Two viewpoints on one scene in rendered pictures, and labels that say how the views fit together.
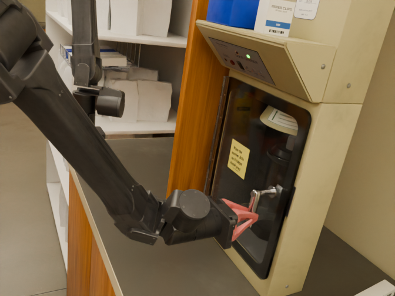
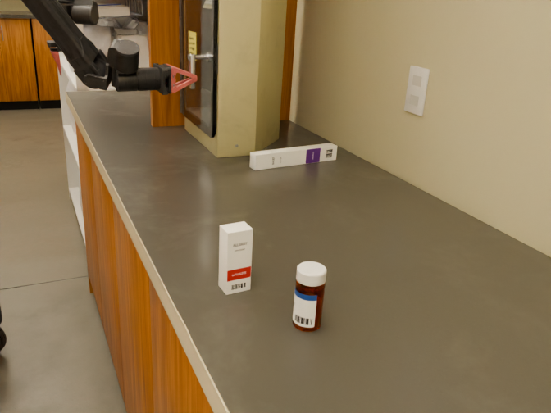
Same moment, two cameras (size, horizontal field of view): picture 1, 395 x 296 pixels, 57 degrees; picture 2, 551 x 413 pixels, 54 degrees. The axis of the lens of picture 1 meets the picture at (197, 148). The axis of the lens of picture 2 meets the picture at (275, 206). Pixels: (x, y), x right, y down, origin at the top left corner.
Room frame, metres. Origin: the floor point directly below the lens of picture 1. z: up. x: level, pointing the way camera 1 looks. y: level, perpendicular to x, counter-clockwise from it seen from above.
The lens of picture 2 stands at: (-0.75, -0.48, 1.38)
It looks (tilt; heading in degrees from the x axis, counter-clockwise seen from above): 22 degrees down; 4
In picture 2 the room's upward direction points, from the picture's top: 3 degrees clockwise
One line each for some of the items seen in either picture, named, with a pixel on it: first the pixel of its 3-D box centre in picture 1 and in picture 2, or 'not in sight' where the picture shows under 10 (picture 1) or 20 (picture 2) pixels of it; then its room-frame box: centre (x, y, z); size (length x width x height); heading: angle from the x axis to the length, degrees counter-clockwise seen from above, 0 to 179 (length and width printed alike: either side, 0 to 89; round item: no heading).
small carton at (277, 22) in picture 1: (274, 17); not in sight; (0.72, -0.10, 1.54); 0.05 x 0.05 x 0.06; 15
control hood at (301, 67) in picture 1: (251, 56); not in sight; (0.76, -0.08, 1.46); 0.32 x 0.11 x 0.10; 30
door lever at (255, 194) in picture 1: (259, 207); (198, 70); (0.67, -0.15, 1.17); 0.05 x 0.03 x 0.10; 120
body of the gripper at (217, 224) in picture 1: (206, 223); (150, 79); (0.61, -0.04, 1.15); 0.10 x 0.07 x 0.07; 30
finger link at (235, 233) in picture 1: (235, 217); (177, 78); (0.65, -0.10, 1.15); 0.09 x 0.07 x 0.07; 120
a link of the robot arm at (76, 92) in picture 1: (86, 101); (65, 13); (0.88, 0.30, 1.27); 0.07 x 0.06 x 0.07; 90
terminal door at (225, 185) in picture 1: (245, 172); (197, 55); (0.78, -0.12, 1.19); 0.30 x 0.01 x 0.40; 30
